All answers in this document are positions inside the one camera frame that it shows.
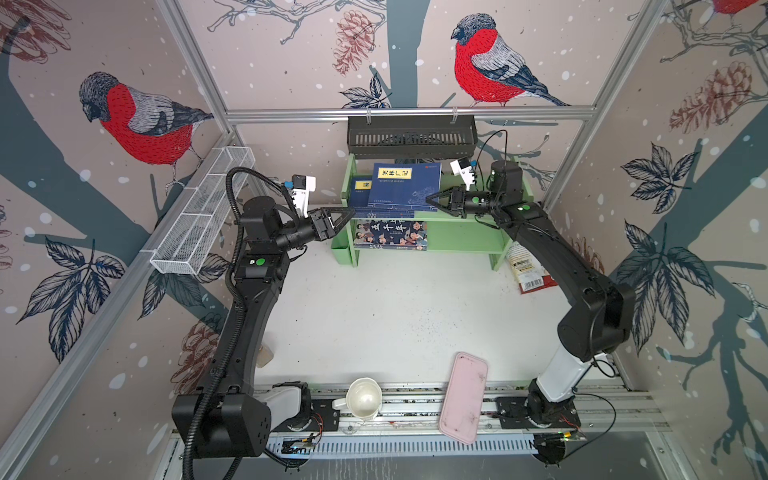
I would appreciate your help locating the black hanging basket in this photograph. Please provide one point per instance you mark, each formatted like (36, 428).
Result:
(412, 137)

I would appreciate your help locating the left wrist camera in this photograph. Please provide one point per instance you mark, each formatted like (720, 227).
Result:
(300, 187)

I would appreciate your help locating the snack bag red white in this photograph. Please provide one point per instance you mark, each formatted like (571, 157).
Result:
(529, 273)

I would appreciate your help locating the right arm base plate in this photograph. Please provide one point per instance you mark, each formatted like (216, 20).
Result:
(518, 413)

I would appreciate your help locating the pink rectangular tray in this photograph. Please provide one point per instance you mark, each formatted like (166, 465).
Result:
(462, 405)

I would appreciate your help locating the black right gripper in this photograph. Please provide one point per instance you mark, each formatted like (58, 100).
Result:
(459, 204)

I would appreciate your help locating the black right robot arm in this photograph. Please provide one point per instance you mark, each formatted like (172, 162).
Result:
(601, 310)

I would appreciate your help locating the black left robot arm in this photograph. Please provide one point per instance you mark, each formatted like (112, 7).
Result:
(224, 417)

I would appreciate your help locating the white ceramic mug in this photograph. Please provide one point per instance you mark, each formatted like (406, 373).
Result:
(363, 399)

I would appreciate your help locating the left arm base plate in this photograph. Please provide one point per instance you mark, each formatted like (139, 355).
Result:
(295, 407)

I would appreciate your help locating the colourful cartoon cover book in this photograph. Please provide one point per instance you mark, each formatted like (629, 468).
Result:
(391, 235)

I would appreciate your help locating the white wire mesh basket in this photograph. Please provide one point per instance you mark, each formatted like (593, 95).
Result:
(193, 233)

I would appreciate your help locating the green wooden shelf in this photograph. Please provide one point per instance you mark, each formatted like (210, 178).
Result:
(445, 232)

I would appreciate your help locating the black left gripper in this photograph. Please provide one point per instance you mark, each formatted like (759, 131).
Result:
(321, 222)

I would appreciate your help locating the small glass jar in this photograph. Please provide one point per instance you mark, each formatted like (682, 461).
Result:
(264, 356)

